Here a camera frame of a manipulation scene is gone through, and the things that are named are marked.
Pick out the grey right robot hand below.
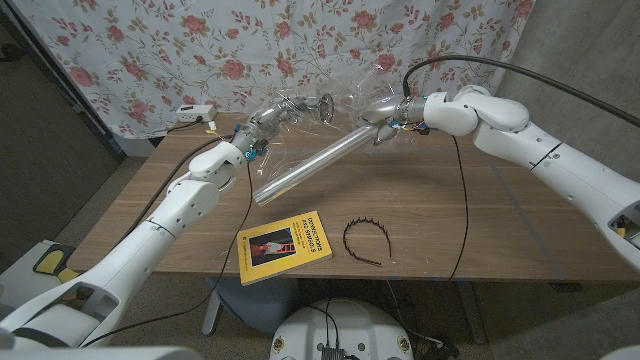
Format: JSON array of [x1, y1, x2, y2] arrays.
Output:
[[359, 96, 428, 148]]

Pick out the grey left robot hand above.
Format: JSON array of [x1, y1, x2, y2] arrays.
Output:
[[231, 95, 315, 155]]

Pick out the transparent cling film sheet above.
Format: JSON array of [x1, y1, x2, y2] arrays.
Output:
[[253, 64, 417, 182]]

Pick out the silver cling film roll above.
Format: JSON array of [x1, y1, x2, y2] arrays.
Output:
[[252, 124, 382, 208]]

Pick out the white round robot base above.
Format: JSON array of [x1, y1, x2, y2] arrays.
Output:
[[268, 298, 415, 360]]

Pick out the yellow book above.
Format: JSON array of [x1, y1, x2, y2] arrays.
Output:
[[236, 210, 334, 287]]

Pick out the black toothed hair band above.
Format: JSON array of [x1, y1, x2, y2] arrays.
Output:
[[342, 216, 394, 267]]

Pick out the white power strip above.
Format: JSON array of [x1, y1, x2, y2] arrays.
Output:
[[174, 103, 219, 124]]

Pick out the floral backdrop cloth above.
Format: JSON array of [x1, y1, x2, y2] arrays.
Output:
[[9, 0, 536, 140]]

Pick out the blue-grey stool under table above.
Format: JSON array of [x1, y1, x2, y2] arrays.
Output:
[[207, 276, 301, 335]]

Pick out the white table leg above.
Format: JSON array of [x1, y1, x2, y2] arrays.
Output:
[[201, 287, 224, 336]]

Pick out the grey table leg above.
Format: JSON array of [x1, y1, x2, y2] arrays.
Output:
[[454, 280, 487, 345]]

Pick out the dark grey partition panel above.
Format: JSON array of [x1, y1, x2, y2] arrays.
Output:
[[0, 9, 126, 271]]

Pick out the grey finned module on base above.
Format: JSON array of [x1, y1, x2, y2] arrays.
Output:
[[319, 343, 347, 360]]

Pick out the black box on floor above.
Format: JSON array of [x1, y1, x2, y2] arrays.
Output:
[[414, 337, 461, 360]]

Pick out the yellow pad with black rim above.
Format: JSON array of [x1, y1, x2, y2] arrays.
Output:
[[32, 243, 81, 286]]

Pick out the white floor platform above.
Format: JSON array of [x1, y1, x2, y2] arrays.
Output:
[[0, 239, 101, 314]]

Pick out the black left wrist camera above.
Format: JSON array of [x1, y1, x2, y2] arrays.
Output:
[[245, 139, 269, 163]]

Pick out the black power strip cable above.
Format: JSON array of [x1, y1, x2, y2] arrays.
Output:
[[166, 115, 205, 135]]

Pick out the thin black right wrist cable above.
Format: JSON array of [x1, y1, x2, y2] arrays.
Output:
[[447, 134, 471, 282]]

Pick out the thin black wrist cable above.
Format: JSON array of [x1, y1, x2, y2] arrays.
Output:
[[81, 159, 256, 348], [447, 134, 471, 282]]

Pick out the thin black left wrist cable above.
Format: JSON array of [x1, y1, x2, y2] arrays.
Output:
[[81, 159, 256, 348]]

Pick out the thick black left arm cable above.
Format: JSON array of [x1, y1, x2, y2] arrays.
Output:
[[111, 134, 235, 252]]

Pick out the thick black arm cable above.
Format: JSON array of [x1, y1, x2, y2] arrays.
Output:
[[401, 54, 640, 129], [111, 134, 235, 252]]

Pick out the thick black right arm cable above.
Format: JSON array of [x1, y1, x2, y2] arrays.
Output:
[[401, 54, 640, 129]]

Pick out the black cable on robot base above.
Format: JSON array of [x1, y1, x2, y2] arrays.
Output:
[[305, 299, 341, 349]]

